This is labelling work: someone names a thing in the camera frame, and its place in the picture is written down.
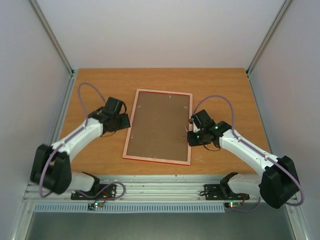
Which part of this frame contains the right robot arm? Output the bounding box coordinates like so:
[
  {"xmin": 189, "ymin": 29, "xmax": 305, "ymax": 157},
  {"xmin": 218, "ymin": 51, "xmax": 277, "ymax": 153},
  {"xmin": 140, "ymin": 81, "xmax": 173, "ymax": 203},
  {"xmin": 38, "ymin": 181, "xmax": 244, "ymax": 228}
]
[{"xmin": 187, "ymin": 109, "xmax": 301, "ymax": 209}]

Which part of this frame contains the red picture frame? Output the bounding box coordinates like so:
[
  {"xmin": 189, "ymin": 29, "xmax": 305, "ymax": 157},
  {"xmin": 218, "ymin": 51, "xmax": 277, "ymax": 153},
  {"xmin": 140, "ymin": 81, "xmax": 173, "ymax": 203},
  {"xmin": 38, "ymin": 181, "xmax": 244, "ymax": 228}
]
[{"xmin": 122, "ymin": 88, "xmax": 194, "ymax": 167}]

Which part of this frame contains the left aluminium corner post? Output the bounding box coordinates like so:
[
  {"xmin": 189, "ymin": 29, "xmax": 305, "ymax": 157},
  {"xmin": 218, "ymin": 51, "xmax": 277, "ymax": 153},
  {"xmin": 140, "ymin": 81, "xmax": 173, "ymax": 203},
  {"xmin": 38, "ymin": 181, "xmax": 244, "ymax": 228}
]
[{"xmin": 28, "ymin": 0, "xmax": 74, "ymax": 77}]

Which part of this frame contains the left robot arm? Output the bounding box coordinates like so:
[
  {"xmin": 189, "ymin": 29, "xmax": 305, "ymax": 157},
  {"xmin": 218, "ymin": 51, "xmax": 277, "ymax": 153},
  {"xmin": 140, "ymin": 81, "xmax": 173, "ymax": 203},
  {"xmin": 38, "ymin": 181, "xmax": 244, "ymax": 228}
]
[{"xmin": 30, "ymin": 97, "xmax": 131, "ymax": 198}]

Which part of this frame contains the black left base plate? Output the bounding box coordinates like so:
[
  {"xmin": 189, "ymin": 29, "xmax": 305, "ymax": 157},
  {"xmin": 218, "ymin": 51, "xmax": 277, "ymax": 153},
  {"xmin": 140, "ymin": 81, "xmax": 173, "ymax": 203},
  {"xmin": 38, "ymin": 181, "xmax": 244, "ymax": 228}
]
[{"xmin": 70, "ymin": 184, "xmax": 117, "ymax": 201}]

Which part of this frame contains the right aluminium corner post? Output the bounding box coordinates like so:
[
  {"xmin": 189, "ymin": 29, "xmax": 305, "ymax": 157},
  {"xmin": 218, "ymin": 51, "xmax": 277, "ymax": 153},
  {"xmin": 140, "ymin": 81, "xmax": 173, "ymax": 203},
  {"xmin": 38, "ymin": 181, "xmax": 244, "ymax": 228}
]
[{"xmin": 246, "ymin": 0, "xmax": 293, "ymax": 78}]

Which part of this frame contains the aluminium front rail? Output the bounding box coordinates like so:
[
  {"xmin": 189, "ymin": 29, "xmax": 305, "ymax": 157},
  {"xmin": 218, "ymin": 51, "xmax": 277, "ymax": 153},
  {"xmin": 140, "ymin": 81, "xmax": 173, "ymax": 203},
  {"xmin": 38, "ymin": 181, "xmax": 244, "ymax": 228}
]
[{"xmin": 22, "ymin": 174, "xmax": 298, "ymax": 203}]

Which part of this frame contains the brown frame backing board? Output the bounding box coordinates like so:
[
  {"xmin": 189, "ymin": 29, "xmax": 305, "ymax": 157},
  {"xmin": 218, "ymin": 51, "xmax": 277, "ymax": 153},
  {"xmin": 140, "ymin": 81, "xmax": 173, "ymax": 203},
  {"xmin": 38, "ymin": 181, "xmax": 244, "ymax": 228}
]
[{"xmin": 125, "ymin": 90, "xmax": 191, "ymax": 163}]

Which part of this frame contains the left controller board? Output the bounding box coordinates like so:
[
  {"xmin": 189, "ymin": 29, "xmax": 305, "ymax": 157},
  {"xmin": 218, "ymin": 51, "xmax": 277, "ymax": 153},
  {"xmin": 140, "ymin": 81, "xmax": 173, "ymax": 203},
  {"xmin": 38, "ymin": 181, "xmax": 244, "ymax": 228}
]
[{"xmin": 87, "ymin": 202, "xmax": 104, "ymax": 211}]

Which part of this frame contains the aluminium corner post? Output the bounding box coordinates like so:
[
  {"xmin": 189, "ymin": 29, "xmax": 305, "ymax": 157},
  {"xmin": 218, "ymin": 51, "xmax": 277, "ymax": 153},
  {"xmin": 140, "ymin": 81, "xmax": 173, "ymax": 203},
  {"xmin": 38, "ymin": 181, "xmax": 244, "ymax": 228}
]
[
  {"xmin": 28, "ymin": 0, "xmax": 74, "ymax": 77},
  {"xmin": 246, "ymin": 0, "xmax": 293, "ymax": 78}
]

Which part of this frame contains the slotted grey cable duct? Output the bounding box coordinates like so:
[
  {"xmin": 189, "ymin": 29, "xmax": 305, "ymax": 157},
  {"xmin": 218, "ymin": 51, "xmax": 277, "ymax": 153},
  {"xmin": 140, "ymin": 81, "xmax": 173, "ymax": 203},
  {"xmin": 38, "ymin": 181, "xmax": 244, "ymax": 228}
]
[{"xmin": 33, "ymin": 202, "xmax": 225, "ymax": 214}]

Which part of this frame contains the right controller board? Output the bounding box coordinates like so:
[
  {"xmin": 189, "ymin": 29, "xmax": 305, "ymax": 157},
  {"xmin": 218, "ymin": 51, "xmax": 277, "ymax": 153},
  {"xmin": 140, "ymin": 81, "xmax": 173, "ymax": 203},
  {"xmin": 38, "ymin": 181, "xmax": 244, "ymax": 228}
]
[{"xmin": 224, "ymin": 201, "xmax": 243, "ymax": 209}]

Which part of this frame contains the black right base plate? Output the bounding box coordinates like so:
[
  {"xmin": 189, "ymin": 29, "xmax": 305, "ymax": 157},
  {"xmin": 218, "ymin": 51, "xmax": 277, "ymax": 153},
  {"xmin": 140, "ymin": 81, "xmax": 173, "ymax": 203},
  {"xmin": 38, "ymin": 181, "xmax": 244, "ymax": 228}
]
[{"xmin": 198, "ymin": 184, "xmax": 250, "ymax": 201}]

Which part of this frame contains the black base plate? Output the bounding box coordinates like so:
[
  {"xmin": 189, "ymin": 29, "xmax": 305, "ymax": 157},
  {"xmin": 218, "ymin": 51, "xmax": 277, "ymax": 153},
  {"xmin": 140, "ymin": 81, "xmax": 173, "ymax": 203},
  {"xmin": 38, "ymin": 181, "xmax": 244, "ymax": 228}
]
[
  {"xmin": 70, "ymin": 184, "xmax": 117, "ymax": 201},
  {"xmin": 198, "ymin": 184, "xmax": 250, "ymax": 201}
]

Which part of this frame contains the controller board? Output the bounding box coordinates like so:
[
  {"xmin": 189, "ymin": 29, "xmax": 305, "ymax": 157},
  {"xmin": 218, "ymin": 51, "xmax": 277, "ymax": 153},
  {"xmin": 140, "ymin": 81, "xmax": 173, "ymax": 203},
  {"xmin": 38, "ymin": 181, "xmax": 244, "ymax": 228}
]
[
  {"xmin": 224, "ymin": 201, "xmax": 243, "ymax": 209},
  {"xmin": 87, "ymin": 202, "xmax": 104, "ymax": 211}
]

